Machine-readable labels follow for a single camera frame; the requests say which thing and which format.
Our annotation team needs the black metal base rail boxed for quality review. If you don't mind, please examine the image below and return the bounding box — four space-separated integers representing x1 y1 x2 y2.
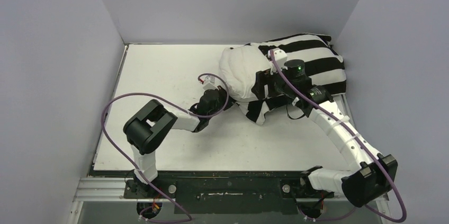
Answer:
76 169 388 224

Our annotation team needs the black white striped pillowcase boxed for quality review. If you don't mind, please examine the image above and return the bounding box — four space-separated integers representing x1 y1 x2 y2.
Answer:
239 34 347 125

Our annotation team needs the white pillow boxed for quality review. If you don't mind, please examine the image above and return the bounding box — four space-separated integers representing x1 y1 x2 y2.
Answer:
219 46 272 102

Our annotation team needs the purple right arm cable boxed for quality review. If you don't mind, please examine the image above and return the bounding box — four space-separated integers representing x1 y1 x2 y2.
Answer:
270 51 408 223

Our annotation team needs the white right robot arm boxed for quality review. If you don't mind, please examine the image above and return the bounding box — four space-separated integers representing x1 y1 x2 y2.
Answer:
253 59 398 208

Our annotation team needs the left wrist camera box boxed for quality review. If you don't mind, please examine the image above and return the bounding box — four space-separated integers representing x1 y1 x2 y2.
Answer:
197 74 218 90

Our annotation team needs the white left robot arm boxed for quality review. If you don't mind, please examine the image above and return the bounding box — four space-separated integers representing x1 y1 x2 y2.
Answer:
123 87 235 198

